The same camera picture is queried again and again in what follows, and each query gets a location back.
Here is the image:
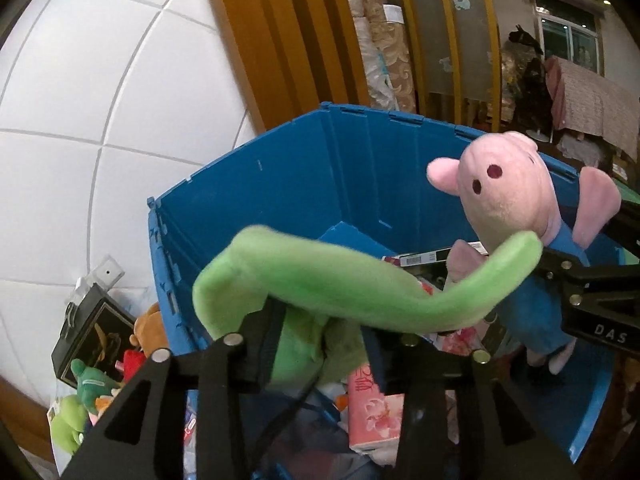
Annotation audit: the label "brown teddy bear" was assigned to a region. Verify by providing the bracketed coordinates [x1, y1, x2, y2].
[131, 302, 171, 356]

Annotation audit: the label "black box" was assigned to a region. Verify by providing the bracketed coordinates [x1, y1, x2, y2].
[51, 282, 138, 388]

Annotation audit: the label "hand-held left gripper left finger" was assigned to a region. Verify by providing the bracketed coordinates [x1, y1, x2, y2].
[60, 304, 286, 480]

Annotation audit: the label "blue flat box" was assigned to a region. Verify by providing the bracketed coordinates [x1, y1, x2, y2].
[317, 221, 396, 261]

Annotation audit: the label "rolled patterned carpet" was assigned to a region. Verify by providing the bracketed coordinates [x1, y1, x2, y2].
[342, 0, 418, 113]

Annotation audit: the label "dark hanging clothes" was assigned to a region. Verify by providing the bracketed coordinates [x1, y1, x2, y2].
[509, 25, 553, 126]

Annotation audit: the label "blue plastic bin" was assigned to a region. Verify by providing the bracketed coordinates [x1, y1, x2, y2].
[146, 101, 633, 480]

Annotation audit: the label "pink pig plush toy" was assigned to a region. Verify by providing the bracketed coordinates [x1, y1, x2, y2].
[426, 131, 622, 375]

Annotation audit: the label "frosted glass sliding door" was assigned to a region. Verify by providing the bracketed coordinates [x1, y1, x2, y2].
[392, 0, 501, 126]

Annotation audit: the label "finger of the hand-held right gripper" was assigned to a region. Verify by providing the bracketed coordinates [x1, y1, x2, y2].
[602, 195, 640, 250]
[542, 247, 640, 346]

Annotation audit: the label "pink hanging cloth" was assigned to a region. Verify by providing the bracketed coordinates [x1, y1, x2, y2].
[545, 56, 640, 161]

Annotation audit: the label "long green plush toy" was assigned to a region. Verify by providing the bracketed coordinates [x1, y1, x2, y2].
[192, 225, 543, 396]

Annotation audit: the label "flat box with barcode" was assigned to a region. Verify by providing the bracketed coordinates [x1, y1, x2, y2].
[382, 241, 488, 268]

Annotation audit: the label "window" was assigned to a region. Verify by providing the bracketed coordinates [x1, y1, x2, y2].
[520, 0, 608, 78]

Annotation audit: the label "pink floral tissue packet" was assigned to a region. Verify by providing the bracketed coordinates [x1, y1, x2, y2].
[347, 365, 406, 453]

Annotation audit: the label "lime green plush toy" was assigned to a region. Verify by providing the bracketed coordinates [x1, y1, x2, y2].
[48, 394, 93, 456]

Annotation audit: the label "small green dinosaur plush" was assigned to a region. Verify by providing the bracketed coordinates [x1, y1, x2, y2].
[70, 358, 123, 413]

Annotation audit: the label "clear plastic piece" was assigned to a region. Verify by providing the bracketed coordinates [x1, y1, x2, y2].
[67, 255, 125, 306]

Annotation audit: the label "red plush toy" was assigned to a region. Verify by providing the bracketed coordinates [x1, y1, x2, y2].
[117, 349, 151, 386]

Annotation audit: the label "wooden door frame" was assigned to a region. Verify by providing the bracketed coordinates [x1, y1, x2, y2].
[210, 0, 371, 133]
[0, 375, 53, 461]

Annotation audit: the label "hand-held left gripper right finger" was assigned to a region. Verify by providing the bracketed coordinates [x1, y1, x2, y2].
[364, 331, 581, 480]

